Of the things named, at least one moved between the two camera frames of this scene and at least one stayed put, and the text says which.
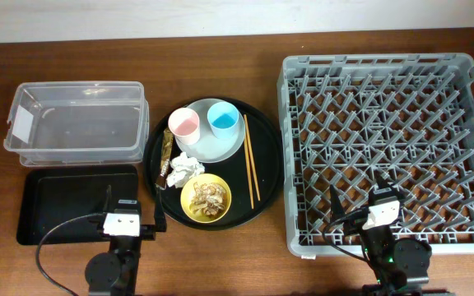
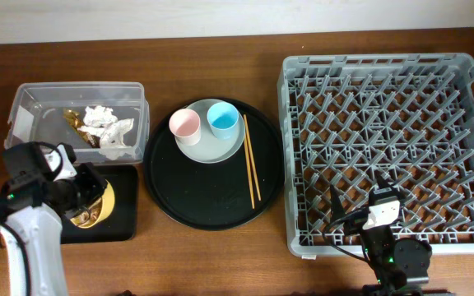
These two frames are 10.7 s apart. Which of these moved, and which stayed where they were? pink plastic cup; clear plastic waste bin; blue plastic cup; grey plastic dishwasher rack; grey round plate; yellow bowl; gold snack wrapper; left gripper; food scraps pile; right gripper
Moved: yellow bowl; gold snack wrapper; food scraps pile; left gripper
Stayed: blue plastic cup; pink plastic cup; grey round plate; clear plastic waste bin; right gripper; grey plastic dishwasher rack
